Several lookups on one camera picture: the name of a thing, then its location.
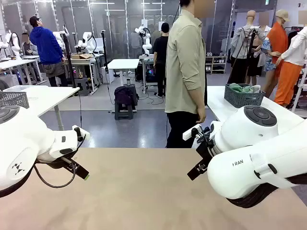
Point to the mannequin in blue floral dress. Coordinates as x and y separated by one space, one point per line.
268 52

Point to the person's right forearm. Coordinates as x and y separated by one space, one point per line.
195 98

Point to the seated person in grey jacket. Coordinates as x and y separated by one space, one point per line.
28 48

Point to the small white flat device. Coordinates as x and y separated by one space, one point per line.
32 98

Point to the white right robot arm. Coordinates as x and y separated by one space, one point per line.
251 167

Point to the black camera tripod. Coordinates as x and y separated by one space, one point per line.
251 43

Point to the white frame work desk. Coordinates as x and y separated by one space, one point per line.
144 58
16 62
79 61

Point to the white lab robot arm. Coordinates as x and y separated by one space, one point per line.
15 45
90 43
146 48

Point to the cream white towel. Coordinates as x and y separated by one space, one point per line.
255 89

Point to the mannequin in white top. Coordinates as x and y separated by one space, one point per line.
295 48

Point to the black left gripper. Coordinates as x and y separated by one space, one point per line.
69 163

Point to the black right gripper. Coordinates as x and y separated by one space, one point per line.
206 153

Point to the person in beige shirt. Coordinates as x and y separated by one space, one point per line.
182 60

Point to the grey plastic stool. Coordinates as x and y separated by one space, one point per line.
82 83

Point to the dark metal tumbler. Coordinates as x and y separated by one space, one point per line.
128 82

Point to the white metal rack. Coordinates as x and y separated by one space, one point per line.
300 89

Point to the green terry towel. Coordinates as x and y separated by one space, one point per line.
236 88

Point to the white paper sheet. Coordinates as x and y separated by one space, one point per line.
160 24
144 22

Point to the dark grey step stool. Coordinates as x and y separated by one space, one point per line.
123 112

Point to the black computer with coloured lights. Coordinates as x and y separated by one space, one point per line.
150 73

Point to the mannequin in orange jacket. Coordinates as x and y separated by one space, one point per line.
278 40

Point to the grey plastic woven basket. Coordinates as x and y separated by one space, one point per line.
14 99
242 100

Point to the white height-adjustable desk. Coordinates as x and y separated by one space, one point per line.
123 63

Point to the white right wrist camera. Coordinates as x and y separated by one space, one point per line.
189 134

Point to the white computer case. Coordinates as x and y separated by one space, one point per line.
109 75

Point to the open cardboard box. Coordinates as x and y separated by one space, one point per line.
81 57

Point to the person in black clothes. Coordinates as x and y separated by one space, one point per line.
160 48

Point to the white rounded-corner table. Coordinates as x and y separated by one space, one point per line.
217 100
48 98

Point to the black camera stand pole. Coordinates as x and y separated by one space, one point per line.
69 62
104 52

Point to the black backpack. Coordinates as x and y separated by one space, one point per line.
122 94

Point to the wooden shoe shelf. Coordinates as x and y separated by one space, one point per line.
219 64

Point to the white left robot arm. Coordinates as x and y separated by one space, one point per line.
24 143

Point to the person's right hand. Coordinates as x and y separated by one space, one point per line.
201 115

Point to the mannequin in grey top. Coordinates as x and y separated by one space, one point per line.
239 40

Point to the person in blue hoodie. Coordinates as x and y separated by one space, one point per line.
46 45

